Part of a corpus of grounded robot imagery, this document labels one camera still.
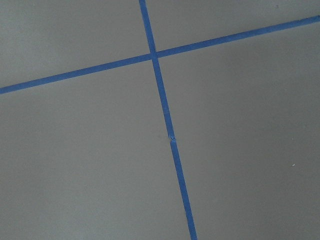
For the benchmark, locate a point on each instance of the brown paper table cover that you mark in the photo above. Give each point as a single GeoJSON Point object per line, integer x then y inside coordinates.
{"type": "Point", "coordinates": [159, 119]}

